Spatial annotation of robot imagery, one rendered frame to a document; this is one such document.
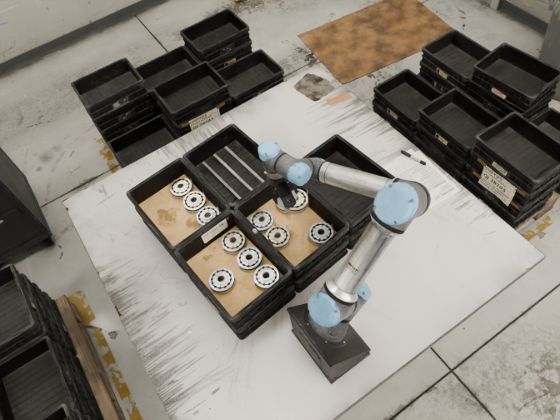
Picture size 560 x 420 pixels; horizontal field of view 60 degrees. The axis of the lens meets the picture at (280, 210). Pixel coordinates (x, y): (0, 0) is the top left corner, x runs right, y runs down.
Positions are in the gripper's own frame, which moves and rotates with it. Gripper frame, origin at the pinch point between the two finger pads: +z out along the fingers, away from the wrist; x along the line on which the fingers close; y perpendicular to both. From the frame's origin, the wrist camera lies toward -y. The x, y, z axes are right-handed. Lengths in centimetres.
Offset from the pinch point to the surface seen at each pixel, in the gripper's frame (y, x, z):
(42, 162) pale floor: 189, 129, 91
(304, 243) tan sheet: -10.4, 1.0, 16.8
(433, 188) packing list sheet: -7, -66, 37
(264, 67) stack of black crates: 150, -44, 71
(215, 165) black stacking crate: 48, 18, 17
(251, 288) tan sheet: -18.2, 28.8, 13.7
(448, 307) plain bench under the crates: -58, -37, 33
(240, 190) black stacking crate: 28.7, 13.5, 16.6
